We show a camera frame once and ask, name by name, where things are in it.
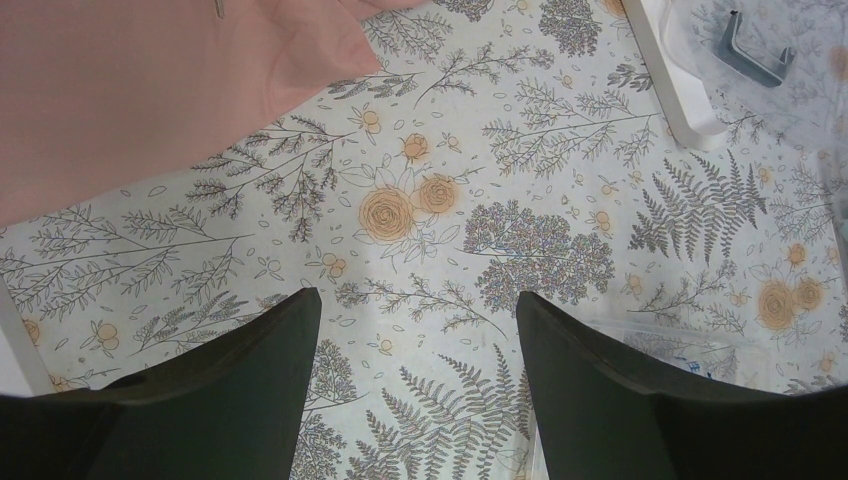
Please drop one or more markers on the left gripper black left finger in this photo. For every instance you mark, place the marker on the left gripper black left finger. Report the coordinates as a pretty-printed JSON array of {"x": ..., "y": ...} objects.
[{"x": 228, "y": 409}]

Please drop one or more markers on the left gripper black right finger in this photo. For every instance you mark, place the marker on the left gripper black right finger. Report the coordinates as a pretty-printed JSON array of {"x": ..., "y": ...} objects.
[{"x": 629, "y": 411}]

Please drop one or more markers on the clear box lid black handle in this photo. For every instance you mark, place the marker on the clear box lid black handle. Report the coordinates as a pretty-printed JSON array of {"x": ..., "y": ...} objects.
[{"x": 785, "y": 61}]

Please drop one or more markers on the floral table mat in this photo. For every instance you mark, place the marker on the floral table mat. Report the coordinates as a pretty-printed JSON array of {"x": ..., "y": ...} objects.
[{"x": 501, "y": 146}]

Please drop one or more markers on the metal clothes rack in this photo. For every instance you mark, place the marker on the metal clothes rack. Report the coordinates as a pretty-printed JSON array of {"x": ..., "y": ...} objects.
[{"x": 682, "y": 95}]

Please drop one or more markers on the pink fabric shorts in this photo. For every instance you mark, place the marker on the pink fabric shorts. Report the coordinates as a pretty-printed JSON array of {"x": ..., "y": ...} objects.
[{"x": 96, "y": 95}]

